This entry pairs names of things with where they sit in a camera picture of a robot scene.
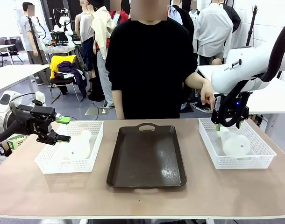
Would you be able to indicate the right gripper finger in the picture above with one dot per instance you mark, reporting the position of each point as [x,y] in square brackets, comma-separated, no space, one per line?
[217,128]
[238,124]

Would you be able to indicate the dark brown plastic tray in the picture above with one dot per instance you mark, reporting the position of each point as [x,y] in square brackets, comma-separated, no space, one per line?
[144,158]

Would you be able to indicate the black office chair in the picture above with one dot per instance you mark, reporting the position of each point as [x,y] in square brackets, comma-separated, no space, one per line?
[11,50]

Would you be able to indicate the translucent plastic conical flask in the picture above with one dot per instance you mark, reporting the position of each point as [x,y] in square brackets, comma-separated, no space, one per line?
[237,144]
[78,149]

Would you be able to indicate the black metal chair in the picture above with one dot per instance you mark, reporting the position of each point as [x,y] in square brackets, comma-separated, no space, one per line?
[63,82]

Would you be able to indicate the person's left forearm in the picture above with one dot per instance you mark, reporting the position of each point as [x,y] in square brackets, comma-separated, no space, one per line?
[194,80]

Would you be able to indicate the person in black sweater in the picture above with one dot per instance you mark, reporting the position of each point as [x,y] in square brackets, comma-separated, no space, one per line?
[151,70]

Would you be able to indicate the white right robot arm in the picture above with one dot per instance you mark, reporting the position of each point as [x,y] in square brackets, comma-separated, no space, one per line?
[238,70]

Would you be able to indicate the mannequin in cream jacket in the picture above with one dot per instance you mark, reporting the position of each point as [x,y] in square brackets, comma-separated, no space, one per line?
[101,28]

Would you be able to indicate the black tripod stand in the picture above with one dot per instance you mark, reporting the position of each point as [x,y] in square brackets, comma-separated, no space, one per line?
[251,28]

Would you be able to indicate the green white cardboard box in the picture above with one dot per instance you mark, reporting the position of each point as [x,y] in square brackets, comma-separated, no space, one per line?
[16,141]

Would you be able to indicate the dark purple clothes pile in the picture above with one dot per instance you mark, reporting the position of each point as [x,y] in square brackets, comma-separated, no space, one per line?
[72,68]

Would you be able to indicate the person's left hand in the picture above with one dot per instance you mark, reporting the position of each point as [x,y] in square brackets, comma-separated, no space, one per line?
[207,92]

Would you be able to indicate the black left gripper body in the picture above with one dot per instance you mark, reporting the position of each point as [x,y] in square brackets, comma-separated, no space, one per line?
[23,121]

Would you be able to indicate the person's right forearm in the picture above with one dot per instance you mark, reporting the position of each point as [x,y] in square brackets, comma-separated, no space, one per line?
[119,105]

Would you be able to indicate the grey shirt standing figure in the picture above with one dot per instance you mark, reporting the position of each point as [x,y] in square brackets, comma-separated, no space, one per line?
[30,35]

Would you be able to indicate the yellow cloth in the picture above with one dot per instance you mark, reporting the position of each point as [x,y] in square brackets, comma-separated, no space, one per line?
[54,64]

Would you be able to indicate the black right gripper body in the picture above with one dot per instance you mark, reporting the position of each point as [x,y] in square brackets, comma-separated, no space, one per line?
[243,109]

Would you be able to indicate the grey floor plate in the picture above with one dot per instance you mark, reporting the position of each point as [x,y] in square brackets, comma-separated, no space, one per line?
[95,111]

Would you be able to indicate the white perforated plastic basket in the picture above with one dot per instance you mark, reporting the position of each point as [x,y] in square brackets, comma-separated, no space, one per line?
[238,163]
[86,166]

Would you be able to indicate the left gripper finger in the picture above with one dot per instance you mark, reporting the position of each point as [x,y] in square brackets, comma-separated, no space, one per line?
[63,119]
[60,138]

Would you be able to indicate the mannequin in white tank top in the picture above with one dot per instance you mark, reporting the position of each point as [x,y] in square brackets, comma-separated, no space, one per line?
[85,25]

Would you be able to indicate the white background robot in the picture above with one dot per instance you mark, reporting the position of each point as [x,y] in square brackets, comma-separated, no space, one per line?
[63,23]

